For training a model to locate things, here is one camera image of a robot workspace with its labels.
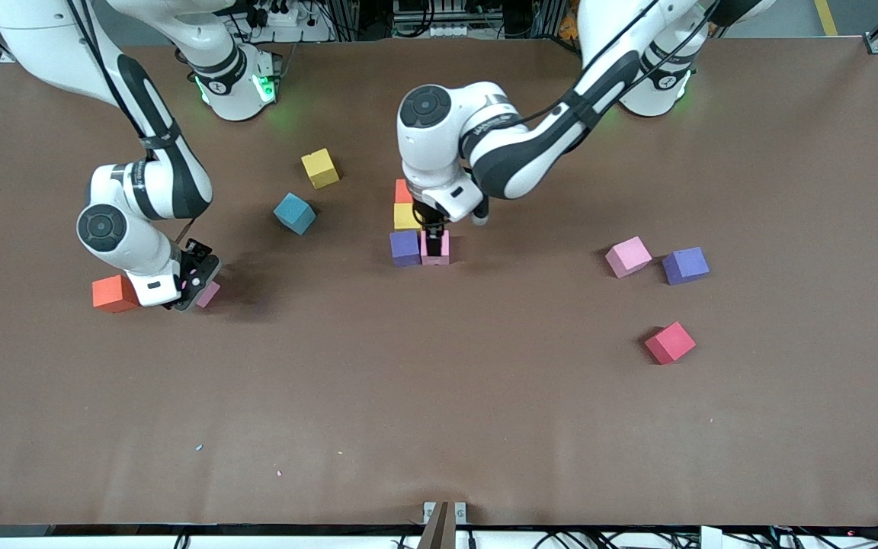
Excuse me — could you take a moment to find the red foam cube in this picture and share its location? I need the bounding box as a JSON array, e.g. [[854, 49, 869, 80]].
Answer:
[[644, 321, 697, 365]]

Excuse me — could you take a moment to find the brown table mat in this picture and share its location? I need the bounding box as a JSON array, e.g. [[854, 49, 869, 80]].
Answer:
[[0, 38, 878, 527]]

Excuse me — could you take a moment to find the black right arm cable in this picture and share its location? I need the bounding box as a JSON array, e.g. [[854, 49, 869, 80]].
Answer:
[[66, 0, 196, 245]]

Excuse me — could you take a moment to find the purple foam cube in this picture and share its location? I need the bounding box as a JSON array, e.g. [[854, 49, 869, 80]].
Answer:
[[389, 230, 422, 268], [662, 246, 711, 286]]

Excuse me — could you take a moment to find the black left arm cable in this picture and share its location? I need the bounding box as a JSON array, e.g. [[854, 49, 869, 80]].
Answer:
[[500, 0, 722, 138]]

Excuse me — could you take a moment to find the metal mount bracket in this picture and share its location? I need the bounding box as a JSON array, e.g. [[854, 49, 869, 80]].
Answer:
[[418, 501, 468, 549]]

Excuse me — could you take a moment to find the teal foam cube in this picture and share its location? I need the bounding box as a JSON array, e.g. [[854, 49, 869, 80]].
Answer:
[[273, 192, 317, 236]]

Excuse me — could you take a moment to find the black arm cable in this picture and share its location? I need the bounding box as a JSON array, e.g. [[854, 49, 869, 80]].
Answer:
[[66, 0, 196, 245], [500, 0, 722, 138]]

